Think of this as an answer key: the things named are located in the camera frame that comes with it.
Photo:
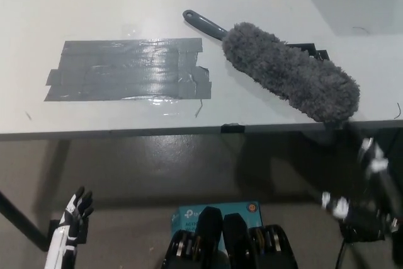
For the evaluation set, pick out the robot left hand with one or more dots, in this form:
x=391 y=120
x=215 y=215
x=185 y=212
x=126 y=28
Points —
x=63 y=237

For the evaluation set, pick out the grey duct tape patch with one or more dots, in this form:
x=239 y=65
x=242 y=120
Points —
x=126 y=70

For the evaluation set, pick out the grey fluffy duster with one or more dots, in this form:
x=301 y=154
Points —
x=289 y=70

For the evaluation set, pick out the robot torso black blocks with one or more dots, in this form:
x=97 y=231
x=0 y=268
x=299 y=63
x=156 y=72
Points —
x=233 y=243

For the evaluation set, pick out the teal router box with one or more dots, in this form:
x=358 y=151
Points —
x=189 y=217

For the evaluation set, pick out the black table leg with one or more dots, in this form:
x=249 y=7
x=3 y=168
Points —
x=22 y=218

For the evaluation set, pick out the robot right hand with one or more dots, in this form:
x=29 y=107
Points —
x=362 y=218

